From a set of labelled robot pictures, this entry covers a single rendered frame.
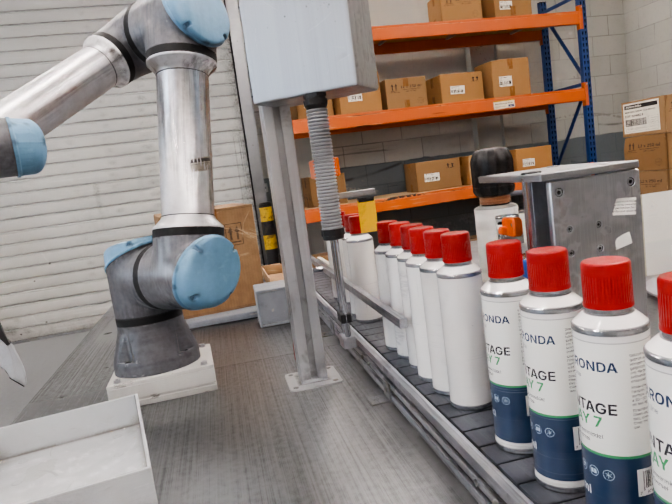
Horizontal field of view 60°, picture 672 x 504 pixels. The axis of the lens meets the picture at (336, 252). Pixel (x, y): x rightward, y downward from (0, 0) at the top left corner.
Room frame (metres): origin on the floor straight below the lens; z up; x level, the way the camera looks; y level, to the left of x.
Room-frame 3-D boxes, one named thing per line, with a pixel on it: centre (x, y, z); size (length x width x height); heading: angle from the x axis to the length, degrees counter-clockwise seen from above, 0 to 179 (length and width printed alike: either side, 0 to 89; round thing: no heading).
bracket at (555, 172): (0.64, -0.24, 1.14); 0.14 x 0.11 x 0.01; 11
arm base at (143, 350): (1.04, 0.35, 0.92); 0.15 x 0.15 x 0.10
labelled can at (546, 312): (0.48, -0.17, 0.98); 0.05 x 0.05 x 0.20
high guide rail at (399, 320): (1.31, 0.03, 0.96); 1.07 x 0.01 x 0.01; 11
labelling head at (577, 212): (0.64, -0.24, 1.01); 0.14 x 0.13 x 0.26; 11
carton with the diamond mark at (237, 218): (1.66, 0.36, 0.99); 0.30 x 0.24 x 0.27; 19
